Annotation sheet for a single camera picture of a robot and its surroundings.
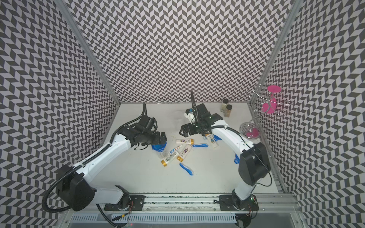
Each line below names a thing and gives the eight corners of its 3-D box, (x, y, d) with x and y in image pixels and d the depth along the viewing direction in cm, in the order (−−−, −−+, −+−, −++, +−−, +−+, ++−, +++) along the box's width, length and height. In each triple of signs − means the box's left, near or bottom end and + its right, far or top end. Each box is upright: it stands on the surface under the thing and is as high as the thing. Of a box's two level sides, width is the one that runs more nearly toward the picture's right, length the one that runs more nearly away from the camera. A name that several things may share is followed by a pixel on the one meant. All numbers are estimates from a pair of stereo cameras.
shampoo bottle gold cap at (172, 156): (164, 167, 86) (163, 166, 84) (161, 162, 88) (160, 161, 86) (180, 156, 91) (180, 154, 89) (177, 151, 93) (177, 150, 91)
